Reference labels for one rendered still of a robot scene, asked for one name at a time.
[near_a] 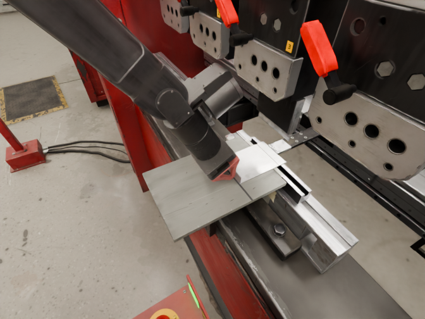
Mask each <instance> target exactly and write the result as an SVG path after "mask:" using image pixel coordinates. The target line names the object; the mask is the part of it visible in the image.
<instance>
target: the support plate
mask: <svg viewBox="0 0 425 319"><path fill-rule="evenodd" d="M226 143H227V144H228V145H229V146H230V147H231V148H232V150H233V151H234V152H235V153H236V152H238V151H241V150H243V149H245V148H248V147H250V146H249V145H248V144H247V143H246V142H245V141H244V140H243V139H242V138H241V137H240V136H238V137H236V138H233V139H230V140H228V141H226ZM142 175H143V178H144V180H145V182H146V184H147V186H148V188H149V190H150V192H151V194H152V197H153V199H154V201H155V203H156V205H157V208H158V210H159V212H160V214H161V216H162V218H163V220H164V222H165V224H166V226H167V229H168V231H169V233H170V235H171V238H172V240H173V242H176V241H179V240H180V239H182V238H184V237H186V236H188V235H190V234H192V233H194V232H196V231H198V230H200V229H202V228H204V227H206V226H208V225H210V224H212V223H214V222H215V221H217V220H219V219H221V218H223V217H225V216H227V215H229V214H231V213H233V212H235V211H237V210H239V209H240V208H243V207H244V206H246V205H248V204H250V203H253V202H254V201H256V200H258V199H260V198H262V197H264V196H266V195H268V194H270V193H272V192H274V191H276V190H278V189H280V188H282V187H284V186H286V182H285V181H284V180H283V179H282V178H281V177H280V176H279V175H278V174H277V173H276V172H275V171H274V170H273V169H272V170H270V171H268V172H265V173H263V174H261V175H259V176H257V177H254V178H252V179H250V180H248V181H246V182H244V183H242V184H241V186H242V187H243V188H244V189H245V190H246V192H247V193H248V194H249V196H250V197H251V198H252V199H253V200H252V201H251V199H250V198H249V197H248V195H246V193H245V192H244V191H243V190H242V188H241V187H240V186H239V185H238V184H237V182H236V181H235V180H234V178H232V179H231V180H219V181H215V182H212V181H211V180H210V179H209V178H208V176H207V175H206V174H205V173H204V172H203V171H202V170H201V168H200V167H199V165H198V164H197V163H196V161H195V160H194V159H193V157H192V156H191V155H189V156H186V157H184V158H181V159H178V160H176V161H173V162H171V163H168V164H165V165H163V166H160V167H157V168H155V169H152V170H149V171H148V172H144V173H143V174H142Z"/></svg>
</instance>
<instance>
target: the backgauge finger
mask: <svg viewBox="0 0 425 319"><path fill-rule="evenodd" d="M307 112H308V111H307ZM307 112H305V113H303V114H302V118H301V120H300V125H301V126H303V127H304V128H306V129H305V130H303V131H300V132H298V133H296V134H293V135H291V136H290V140H289V141H287V140H286V139H285V138H284V139H281V140H279V141H276V142H274V143H272V144H269V145H268V146H269V147H270V148H271V149H272V150H273V151H274V152H275V153H276V154H278V155H279V154H281V153H284V152H286V151H288V150H291V149H293V148H295V147H297V146H299V145H302V144H304V143H306V142H309V141H311V140H313V139H315V138H317V137H318V138H319V139H321V140H322V141H323V142H325V143H326V144H327V145H329V146H330V147H332V148H334V147H336V146H335V145H334V144H333V143H331V142H330V141H329V140H327V139H326V138H324V137H323V136H322V135H320V134H319V133H317V132H316V131H315V130H313V129H312V126H311V123H310V120H309V117H308V114H307Z"/></svg>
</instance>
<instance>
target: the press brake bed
mask: <svg viewBox="0 0 425 319"><path fill-rule="evenodd" d="M133 105H134V107H135V111H136V114H137V118H138V121H139V125H140V129H141V133H142V137H143V140H144V144H145V148H146V150H147V155H148V157H149V161H150V162H151V165H152V166H153V168H154V169H155V168H157V167H160V166H163V165H165V164H168V163H171V162H173V161H176V160H175V158H174V157H173V155H172V154H171V152H170V150H169V149H168V147H167V146H166V144H165V143H164V141H163V140H162V138H161V136H160V135H159V133H158V132H157V130H156V128H155V127H154V126H153V124H152V122H151V121H150V119H149V117H148V116H147V114H146V113H145V111H144V110H143V109H142V108H141V107H140V106H138V105H137V104H135V103H133ZM183 239H184V241H185V243H186V245H187V247H188V249H189V251H190V253H191V255H192V257H193V259H194V261H195V263H196V265H197V267H198V269H199V270H200V272H201V274H202V276H203V278H204V280H205V282H206V284H207V286H208V288H209V290H210V292H211V294H212V296H213V298H214V300H215V302H216V304H217V306H218V308H219V310H220V312H221V314H222V316H223V318H224V319H277V318H276V317H275V315H274V314H273V312H272V311H271V309H270V307H269V306H268V304H267V302H266V301H265V300H264V298H263V296H262V295H261V293H260V292H259V290H258V288H257V287H256V285H255V284H254V282H253V281H252V279H251V278H250V276H249V274H248V273H247V271H246V270H245V268H244V267H243V265H242V264H241V262H240V260H239V259H238V257H237V256H236V254H235V252H234V251H233V250H232V248H231V246H230V245H229V243H228V241H227V240H226V238H225V237H224V235H223V234H222V232H221V231H220V229H219V227H218V226H217V225H216V233H215V234H214V235H213V236H211V237H210V236H209V235H208V233H207V232H206V230H205V228H202V229H200V230H198V231H196V232H194V233H192V234H190V235H188V236H186V237H184V238H183Z"/></svg>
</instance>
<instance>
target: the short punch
mask: <svg viewBox="0 0 425 319"><path fill-rule="evenodd" d="M304 102H305V98H304V97H303V98H301V99H298V100H295V101H292V102H288V101H287V100H286V99H282V100H280V101H277V102H274V101H273V100H272V99H270V98H269V97H267V96H266V95H265V94H263V93H262V92H261V91H259V96H258V101H257V108H256V109H257V110H258V111H259V115H258V117H260V118H261V119H262V120H264V121H265V122H266V123H267V124H268V125H269V126H270V127H272V128H273V129H274V130H276V131H277V132H278V133H279V134H280V135H282V136H283V137H284V138H285V139H286V140H287V141H289V140H290V136H291V134H292V133H294V132H295V130H296V128H297V124H298V121H299V118H300V114H301V112H302V108H303V105H304Z"/></svg>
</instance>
